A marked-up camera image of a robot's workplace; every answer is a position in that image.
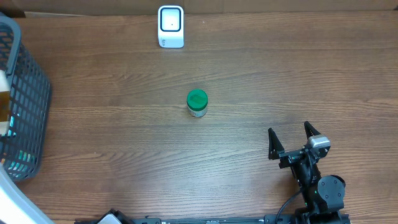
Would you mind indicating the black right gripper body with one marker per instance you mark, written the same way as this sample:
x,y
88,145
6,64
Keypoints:
x,y
290,158

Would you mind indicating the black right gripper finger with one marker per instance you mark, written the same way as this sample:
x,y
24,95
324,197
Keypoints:
x,y
310,130
275,147

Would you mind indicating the green lid white jar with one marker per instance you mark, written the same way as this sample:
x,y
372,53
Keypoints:
x,y
197,103

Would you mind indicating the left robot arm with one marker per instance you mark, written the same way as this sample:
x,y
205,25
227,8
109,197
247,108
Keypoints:
x,y
17,208

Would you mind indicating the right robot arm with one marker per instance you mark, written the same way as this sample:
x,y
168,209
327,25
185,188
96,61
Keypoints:
x,y
319,199

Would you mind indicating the white barcode scanner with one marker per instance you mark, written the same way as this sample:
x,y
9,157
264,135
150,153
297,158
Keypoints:
x,y
170,27

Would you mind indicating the grey plastic mesh basket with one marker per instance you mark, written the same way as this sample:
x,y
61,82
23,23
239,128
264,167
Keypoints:
x,y
31,91

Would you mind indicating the items inside basket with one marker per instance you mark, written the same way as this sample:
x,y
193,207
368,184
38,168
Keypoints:
x,y
19,150

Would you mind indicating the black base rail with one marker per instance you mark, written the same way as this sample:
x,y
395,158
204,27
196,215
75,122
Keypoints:
x,y
211,220

